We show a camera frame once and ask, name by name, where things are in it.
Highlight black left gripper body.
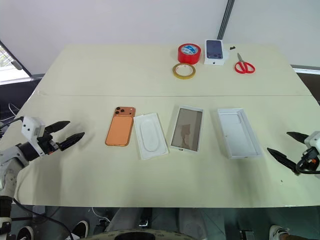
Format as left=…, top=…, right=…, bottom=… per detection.
left=37, top=129, right=62, bottom=156

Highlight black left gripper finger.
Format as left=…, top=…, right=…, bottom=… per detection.
left=59, top=132, right=86, bottom=152
left=46, top=120, right=71, bottom=137

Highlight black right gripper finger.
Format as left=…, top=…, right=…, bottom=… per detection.
left=286, top=131, right=311, bottom=145
left=266, top=147, right=301, bottom=176

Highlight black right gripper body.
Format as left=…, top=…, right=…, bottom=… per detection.
left=296, top=147, right=320, bottom=175

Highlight orange smartphone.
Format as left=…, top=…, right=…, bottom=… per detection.
left=104, top=106, right=137, bottom=148

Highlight white moulded insert tray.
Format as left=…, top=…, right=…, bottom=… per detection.
left=133, top=112, right=170, bottom=161

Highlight white box with blue phone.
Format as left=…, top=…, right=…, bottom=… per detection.
left=203, top=39, right=230, bottom=67

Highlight black shoe with white sole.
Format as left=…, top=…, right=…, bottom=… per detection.
left=16, top=226, right=36, bottom=240
left=72, top=219, right=90, bottom=240

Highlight grey leg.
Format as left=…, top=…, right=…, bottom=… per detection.
left=104, top=207, right=151, bottom=233
left=178, top=207, right=208, bottom=236

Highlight yellow tape roll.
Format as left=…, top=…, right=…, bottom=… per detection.
left=171, top=62, right=197, bottom=80

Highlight red tape roll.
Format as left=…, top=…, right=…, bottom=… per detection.
left=177, top=43, right=202, bottom=65

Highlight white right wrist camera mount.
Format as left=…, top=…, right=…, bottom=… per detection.
left=303, top=131, right=320, bottom=156

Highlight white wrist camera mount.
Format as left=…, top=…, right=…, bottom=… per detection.
left=303, top=131, right=320, bottom=156
left=20, top=115, right=47, bottom=157

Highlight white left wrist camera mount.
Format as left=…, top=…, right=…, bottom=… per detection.
left=20, top=115, right=47, bottom=157

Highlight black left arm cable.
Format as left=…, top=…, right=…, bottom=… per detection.
left=0, top=116, right=75, bottom=240

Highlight white cable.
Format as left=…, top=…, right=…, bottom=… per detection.
left=8, top=103, right=19, bottom=119

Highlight dark window frame bar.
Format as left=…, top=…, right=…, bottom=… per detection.
left=0, top=39, right=33, bottom=77

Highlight red-handled scissors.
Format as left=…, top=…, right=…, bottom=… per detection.
left=234, top=52, right=256, bottom=75

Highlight grey wall cable trunking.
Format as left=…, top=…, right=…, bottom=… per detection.
left=216, top=0, right=233, bottom=38

